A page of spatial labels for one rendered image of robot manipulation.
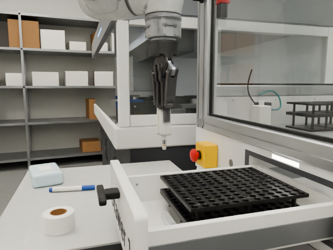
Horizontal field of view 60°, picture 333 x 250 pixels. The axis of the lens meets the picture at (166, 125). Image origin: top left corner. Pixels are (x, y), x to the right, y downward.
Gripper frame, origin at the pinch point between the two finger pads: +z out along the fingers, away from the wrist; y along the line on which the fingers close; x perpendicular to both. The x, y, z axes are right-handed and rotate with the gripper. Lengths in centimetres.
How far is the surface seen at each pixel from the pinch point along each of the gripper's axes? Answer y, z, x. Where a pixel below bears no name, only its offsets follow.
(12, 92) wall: -392, 0, -68
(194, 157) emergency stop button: -6.7, 12.6, 12.7
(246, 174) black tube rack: 20.2, 9.8, 10.7
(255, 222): 36.0, 11.1, 0.0
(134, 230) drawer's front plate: 35.8, 8.5, -18.8
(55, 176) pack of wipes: -30.6, 20.3, -26.3
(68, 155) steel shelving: -340, 86, -1
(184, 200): 27.9, 9.5, -7.9
